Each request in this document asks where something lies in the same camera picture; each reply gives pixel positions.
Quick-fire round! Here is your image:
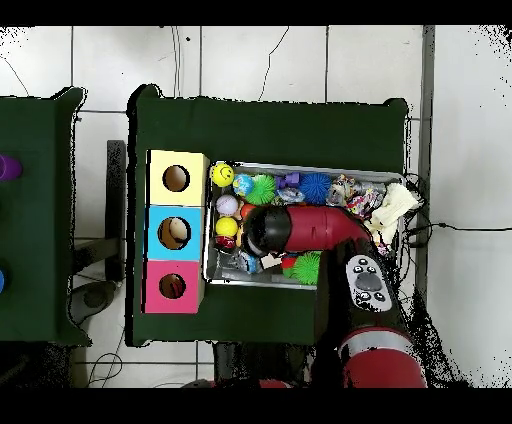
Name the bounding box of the wooden box with three holes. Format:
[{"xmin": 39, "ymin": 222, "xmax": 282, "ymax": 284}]
[{"xmin": 141, "ymin": 149, "xmax": 211, "ymax": 315}]

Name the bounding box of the white toy baseball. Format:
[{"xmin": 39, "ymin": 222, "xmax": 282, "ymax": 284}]
[{"xmin": 215, "ymin": 194, "xmax": 240, "ymax": 217}]

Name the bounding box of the globe print ball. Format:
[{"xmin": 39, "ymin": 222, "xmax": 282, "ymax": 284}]
[{"xmin": 232, "ymin": 173, "xmax": 255, "ymax": 197}]

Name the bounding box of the yellow ball with seam lines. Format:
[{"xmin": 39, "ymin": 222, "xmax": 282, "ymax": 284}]
[{"xmin": 215, "ymin": 216, "xmax": 239, "ymax": 238}]

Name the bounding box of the plain yellow ball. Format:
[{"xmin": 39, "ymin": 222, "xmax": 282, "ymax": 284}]
[{"xmin": 209, "ymin": 162, "xmax": 236, "ymax": 188}]

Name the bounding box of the beige rounded object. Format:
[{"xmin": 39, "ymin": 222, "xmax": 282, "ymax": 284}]
[{"xmin": 168, "ymin": 218, "xmax": 191, "ymax": 244}]

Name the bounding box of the dark green tablecloth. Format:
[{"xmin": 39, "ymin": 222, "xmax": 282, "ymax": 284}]
[
  {"xmin": 0, "ymin": 86, "xmax": 94, "ymax": 346},
  {"xmin": 126, "ymin": 84, "xmax": 409, "ymax": 348}
]

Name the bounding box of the black upright panel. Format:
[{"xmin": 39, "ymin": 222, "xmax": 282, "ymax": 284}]
[{"xmin": 105, "ymin": 139, "xmax": 127, "ymax": 281}]

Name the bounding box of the purple cup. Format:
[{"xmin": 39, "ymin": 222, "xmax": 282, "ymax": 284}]
[{"xmin": 0, "ymin": 154, "xmax": 24, "ymax": 182}]

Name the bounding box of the silver wire mesh bin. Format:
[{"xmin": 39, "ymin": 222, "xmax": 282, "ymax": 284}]
[{"xmin": 202, "ymin": 160, "xmax": 407, "ymax": 295}]

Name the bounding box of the black power cable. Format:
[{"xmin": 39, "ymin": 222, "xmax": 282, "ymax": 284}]
[{"xmin": 401, "ymin": 221, "xmax": 512, "ymax": 247}]

